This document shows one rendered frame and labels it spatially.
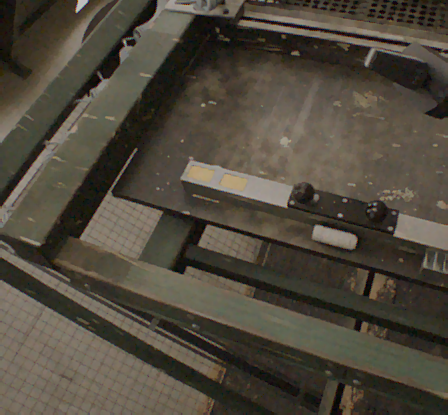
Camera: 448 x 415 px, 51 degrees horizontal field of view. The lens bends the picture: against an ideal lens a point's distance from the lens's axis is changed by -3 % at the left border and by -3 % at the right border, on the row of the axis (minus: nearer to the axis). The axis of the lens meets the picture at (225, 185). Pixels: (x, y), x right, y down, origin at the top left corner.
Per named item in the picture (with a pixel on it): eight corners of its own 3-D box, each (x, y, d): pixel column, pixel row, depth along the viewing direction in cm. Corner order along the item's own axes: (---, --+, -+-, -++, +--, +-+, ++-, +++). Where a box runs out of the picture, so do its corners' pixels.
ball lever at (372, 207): (382, 229, 87) (385, 226, 74) (362, 223, 88) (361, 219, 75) (388, 208, 87) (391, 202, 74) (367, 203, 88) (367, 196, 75)
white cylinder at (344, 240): (311, 242, 90) (353, 254, 88) (311, 234, 88) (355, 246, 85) (315, 229, 92) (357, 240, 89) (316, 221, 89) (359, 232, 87)
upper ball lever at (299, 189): (318, 212, 90) (310, 206, 77) (299, 206, 91) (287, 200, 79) (324, 192, 90) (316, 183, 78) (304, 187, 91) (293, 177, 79)
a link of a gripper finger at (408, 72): (376, 43, 49) (425, 62, 51) (362, 71, 51) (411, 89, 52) (381, 47, 48) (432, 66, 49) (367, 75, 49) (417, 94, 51)
